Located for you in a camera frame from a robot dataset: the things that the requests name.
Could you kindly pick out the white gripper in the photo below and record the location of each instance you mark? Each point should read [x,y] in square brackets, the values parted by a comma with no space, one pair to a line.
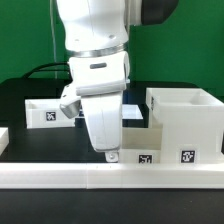
[97,88]

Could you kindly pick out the white block at left edge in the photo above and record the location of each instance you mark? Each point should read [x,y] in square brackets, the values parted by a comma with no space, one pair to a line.
[4,139]

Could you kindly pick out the white rear drawer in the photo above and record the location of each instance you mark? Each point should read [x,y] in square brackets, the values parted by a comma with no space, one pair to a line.
[45,113]

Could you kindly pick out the white drawer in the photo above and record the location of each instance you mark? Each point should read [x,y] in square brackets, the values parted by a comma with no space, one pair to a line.
[140,146]
[45,113]

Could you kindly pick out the white L-shaped fence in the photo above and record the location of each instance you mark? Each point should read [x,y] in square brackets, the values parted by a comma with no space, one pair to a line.
[109,176]

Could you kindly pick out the marker tag sheet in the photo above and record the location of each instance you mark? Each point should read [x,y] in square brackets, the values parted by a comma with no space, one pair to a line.
[131,112]

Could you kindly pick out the white front drawer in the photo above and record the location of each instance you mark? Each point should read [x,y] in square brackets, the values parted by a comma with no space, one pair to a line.
[140,146]

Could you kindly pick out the white drawer cabinet box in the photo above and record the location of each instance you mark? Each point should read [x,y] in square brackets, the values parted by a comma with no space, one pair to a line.
[192,123]

